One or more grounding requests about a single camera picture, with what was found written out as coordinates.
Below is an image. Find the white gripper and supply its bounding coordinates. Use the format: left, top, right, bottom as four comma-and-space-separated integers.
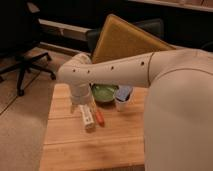
69, 84, 96, 114

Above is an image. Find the orange red pepper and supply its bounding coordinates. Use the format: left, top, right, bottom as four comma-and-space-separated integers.
96, 109, 105, 126

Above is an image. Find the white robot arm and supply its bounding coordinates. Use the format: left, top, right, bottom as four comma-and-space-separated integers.
58, 49, 213, 171

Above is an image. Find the green ceramic bowl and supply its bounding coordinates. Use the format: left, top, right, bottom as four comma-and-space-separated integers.
91, 84, 118, 103

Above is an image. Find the white cup with blue contents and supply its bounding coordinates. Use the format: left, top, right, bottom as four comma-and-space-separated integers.
114, 86, 133, 112

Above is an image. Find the yellow cushion panel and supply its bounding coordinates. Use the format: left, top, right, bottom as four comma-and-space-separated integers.
92, 14, 173, 63

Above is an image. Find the black office chair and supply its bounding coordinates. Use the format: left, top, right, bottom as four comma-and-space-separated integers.
0, 0, 56, 96

